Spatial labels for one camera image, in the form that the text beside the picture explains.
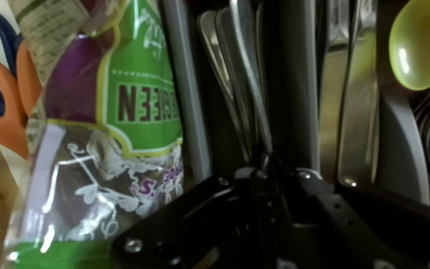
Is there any silver table knife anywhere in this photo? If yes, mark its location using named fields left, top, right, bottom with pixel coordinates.
left=317, top=0, right=356, bottom=182
left=335, top=0, right=382, bottom=189

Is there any green plastic spoon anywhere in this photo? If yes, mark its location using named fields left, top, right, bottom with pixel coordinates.
left=386, top=0, right=430, bottom=92

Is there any grey cutlery tray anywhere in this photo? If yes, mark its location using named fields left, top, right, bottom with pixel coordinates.
left=156, top=0, right=430, bottom=210

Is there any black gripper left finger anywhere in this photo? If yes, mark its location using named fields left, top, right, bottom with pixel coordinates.
left=108, top=166, right=295, bottom=269

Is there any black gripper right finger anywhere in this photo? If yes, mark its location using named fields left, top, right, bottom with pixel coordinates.
left=273, top=154, right=430, bottom=269

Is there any plastic bag with green label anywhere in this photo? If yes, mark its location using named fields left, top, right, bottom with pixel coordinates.
left=0, top=0, right=187, bottom=269

